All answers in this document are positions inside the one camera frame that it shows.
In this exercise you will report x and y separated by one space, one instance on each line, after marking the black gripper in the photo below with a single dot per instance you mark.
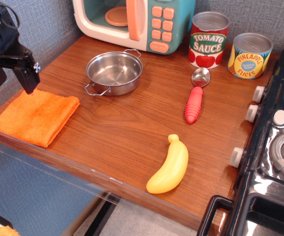
16 56

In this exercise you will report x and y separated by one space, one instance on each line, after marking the orange towel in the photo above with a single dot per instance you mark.
37 118

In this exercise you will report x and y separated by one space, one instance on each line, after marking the black toy stove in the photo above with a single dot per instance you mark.
257 208

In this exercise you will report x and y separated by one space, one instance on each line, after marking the yellow toy banana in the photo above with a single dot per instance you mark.
173 169

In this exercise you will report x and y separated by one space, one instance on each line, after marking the red handled metal spoon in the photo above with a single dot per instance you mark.
200 78

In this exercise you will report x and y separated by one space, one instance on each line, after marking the tomato sauce can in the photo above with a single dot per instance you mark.
208 39

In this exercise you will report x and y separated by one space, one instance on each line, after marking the small steel pot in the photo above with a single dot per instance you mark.
114 73

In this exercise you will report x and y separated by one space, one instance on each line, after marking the pineapple slices can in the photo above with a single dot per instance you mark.
249 55

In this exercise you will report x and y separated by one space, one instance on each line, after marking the orange object bottom left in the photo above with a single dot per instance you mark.
8 231

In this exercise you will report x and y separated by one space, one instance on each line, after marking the teal toy microwave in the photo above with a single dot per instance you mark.
156 26

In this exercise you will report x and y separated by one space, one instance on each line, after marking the clear acrylic table guard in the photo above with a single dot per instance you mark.
39 199

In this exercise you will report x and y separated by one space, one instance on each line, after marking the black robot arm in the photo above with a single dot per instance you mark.
15 56

